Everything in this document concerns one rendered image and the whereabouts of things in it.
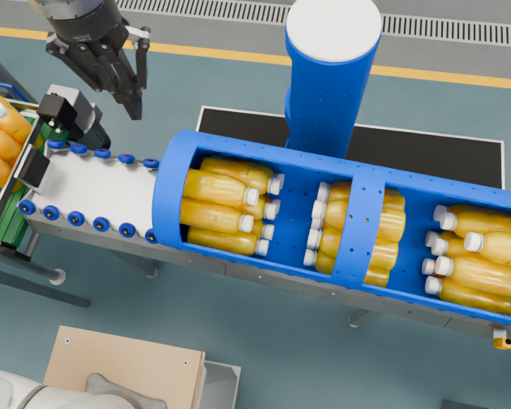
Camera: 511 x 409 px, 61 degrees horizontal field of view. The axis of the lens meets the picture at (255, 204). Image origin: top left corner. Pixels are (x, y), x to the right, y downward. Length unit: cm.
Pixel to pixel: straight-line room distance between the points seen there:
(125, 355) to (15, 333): 141
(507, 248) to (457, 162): 129
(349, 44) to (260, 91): 123
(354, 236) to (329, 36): 68
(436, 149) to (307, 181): 123
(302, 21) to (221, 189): 64
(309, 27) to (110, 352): 102
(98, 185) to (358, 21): 90
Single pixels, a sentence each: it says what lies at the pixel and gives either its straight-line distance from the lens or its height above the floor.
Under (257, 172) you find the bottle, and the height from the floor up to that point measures 113.
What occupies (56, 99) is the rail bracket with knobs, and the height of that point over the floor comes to 100.
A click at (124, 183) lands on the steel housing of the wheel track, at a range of 130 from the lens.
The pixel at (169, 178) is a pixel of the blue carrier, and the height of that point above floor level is 123.
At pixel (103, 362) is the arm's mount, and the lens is 105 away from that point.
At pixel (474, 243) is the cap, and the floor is 116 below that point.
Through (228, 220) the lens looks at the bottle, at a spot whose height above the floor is 113.
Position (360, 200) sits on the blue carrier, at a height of 123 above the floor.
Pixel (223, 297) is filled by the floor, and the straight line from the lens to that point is 209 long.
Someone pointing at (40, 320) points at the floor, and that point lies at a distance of 235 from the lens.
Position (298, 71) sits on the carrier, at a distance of 140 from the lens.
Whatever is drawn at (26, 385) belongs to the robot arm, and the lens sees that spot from 92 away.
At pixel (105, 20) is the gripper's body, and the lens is 53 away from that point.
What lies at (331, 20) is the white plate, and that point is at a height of 104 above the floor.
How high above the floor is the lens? 205
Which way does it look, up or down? 69 degrees down
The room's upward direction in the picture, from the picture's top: 10 degrees counter-clockwise
